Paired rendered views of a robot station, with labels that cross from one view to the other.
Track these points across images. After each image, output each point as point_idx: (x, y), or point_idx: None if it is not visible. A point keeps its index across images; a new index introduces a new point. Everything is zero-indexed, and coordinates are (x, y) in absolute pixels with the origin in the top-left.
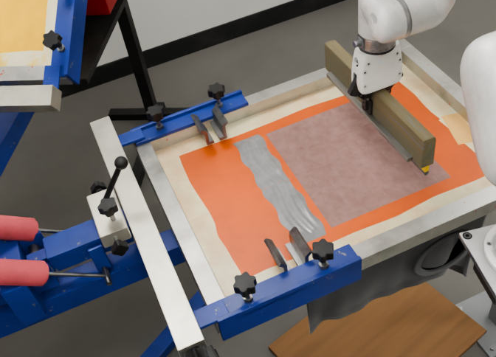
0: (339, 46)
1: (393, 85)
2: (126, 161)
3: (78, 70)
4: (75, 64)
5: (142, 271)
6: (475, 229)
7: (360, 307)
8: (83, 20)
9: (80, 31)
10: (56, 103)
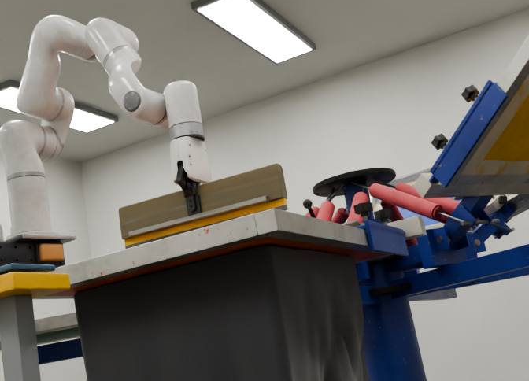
0: (263, 167)
1: (183, 191)
2: (303, 201)
3: (447, 175)
4: (445, 168)
5: None
6: (66, 234)
7: None
8: (474, 135)
9: (464, 144)
10: (419, 190)
